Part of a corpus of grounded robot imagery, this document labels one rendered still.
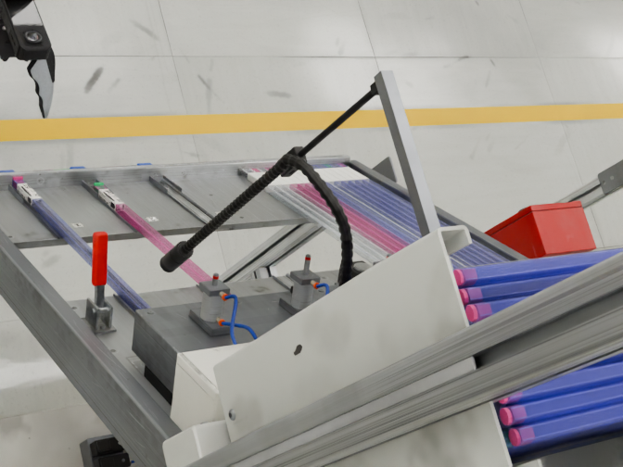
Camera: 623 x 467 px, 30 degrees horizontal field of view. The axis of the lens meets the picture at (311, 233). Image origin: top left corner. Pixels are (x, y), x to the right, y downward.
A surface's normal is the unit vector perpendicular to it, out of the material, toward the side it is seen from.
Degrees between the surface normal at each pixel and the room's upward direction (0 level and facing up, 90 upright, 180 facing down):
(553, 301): 90
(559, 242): 0
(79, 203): 48
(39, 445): 0
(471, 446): 90
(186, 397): 90
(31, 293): 90
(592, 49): 0
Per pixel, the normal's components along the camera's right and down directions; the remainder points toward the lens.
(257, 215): 0.14, -0.93
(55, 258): 0.48, -0.36
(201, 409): -0.83, 0.08
